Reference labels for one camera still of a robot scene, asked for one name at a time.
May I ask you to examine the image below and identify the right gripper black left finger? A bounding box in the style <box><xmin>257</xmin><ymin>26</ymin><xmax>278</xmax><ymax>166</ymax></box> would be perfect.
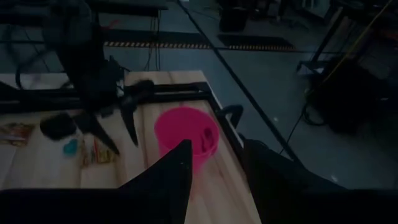
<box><xmin>118</xmin><ymin>139</ymin><xmax>193</xmax><ymax>224</ymax></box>

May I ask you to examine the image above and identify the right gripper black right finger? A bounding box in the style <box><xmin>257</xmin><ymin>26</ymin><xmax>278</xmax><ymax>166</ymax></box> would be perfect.
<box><xmin>242</xmin><ymin>139</ymin><xmax>346</xmax><ymax>224</ymax></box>

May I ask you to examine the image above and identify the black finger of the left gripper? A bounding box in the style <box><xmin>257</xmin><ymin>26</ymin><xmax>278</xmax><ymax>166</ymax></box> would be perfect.
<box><xmin>120</xmin><ymin>96</ymin><xmax>140</xmax><ymax>147</ymax></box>
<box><xmin>74</xmin><ymin>111</ymin><xmax>121</xmax><ymax>156</ymax></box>

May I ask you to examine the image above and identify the yellow red candy pack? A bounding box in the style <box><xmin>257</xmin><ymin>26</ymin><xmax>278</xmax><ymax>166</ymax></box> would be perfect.
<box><xmin>81</xmin><ymin>136</ymin><xmax>119</xmax><ymax>167</ymax></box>
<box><xmin>0</xmin><ymin>122</ymin><xmax>35</xmax><ymax>147</ymax></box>

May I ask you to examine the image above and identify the blue candy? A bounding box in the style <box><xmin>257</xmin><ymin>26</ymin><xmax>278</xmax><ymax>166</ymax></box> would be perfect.
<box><xmin>63</xmin><ymin>138</ymin><xmax>80</xmax><ymax>157</ymax></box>

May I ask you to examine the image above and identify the pink halloween bucket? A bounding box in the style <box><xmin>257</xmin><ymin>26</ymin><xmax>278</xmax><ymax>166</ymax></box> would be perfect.
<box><xmin>154</xmin><ymin>106</ymin><xmax>220</xmax><ymax>178</ymax></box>

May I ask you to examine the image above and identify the black bin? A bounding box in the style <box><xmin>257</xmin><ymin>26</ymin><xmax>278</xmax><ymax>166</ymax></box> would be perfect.
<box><xmin>218</xmin><ymin>5</ymin><xmax>250</xmax><ymax>32</ymax></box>

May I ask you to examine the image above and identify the black aluminium table frame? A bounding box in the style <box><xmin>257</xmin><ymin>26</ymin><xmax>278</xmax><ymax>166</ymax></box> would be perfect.
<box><xmin>0</xmin><ymin>81</ymin><xmax>246</xmax><ymax>162</ymax></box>

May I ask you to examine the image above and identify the black floor cable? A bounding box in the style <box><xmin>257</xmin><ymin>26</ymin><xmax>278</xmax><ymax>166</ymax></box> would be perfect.
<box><xmin>279</xmin><ymin>102</ymin><xmax>326</xmax><ymax>156</ymax></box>

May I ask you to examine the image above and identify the black frame clamp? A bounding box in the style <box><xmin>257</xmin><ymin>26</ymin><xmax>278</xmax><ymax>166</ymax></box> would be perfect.
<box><xmin>216</xmin><ymin>105</ymin><xmax>244</xmax><ymax>129</ymax></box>

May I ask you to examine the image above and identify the yellow cable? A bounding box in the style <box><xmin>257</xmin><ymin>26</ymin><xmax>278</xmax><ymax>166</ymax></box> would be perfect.
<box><xmin>322</xmin><ymin>0</ymin><xmax>393</xmax><ymax>82</ymax></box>

